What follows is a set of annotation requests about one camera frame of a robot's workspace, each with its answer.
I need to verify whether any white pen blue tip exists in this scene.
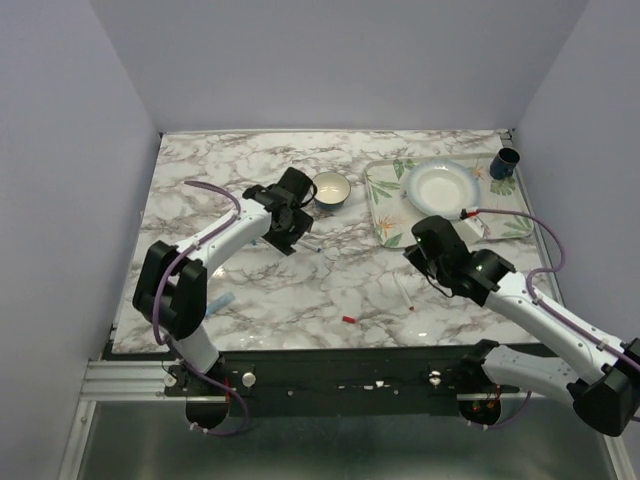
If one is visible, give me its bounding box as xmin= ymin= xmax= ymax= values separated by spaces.
xmin=296 ymin=240 xmax=322 ymax=252

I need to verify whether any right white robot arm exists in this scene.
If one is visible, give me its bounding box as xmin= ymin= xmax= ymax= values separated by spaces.
xmin=404 ymin=215 xmax=639 ymax=437

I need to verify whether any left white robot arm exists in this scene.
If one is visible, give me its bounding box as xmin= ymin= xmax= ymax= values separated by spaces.
xmin=132 ymin=167 xmax=317 ymax=395

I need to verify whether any white pen red tip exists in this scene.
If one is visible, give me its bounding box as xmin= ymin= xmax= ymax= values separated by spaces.
xmin=392 ymin=274 xmax=415 ymax=311

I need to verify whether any teal bowl cream inside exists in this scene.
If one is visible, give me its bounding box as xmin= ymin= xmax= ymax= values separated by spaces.
xmin=313 ymin=172 xmax=351 ymax=211

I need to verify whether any white plate blue rim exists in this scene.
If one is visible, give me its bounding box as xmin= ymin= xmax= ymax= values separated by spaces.
xmin=406 ymin=159 xmax=480 ymax=221

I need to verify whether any floral leaf serving tray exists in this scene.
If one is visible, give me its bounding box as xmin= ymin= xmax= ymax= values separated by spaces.
xmin=364 ymin=153 xmax=533 ymax=249

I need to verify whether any dark blue cup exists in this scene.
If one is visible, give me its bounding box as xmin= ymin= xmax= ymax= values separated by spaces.
xmin=489 ymin=147 xmax=521 ymax=180

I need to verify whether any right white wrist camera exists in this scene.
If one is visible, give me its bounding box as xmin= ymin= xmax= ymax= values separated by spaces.
xmin=454 ymin=209 xmax=485 ymax=245

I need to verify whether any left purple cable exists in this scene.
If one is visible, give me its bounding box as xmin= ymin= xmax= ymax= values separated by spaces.
xmin=152 ymin=180 xmax=251 ymax=439

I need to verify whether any purple cable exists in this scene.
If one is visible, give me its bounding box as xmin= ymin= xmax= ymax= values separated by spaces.
xmin=462 ymin=207 xmax=640 ymax=361
xmin=152 ymin=180 xmax=251 ymax=439

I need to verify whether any aluminium rail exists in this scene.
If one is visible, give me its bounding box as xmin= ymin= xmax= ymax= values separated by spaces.
xmin=82 ymin=357 xmax=176 ymax=401

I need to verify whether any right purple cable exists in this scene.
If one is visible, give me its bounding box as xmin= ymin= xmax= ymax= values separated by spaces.
xmin=462 ymin=207 xmax=640 ymax=361

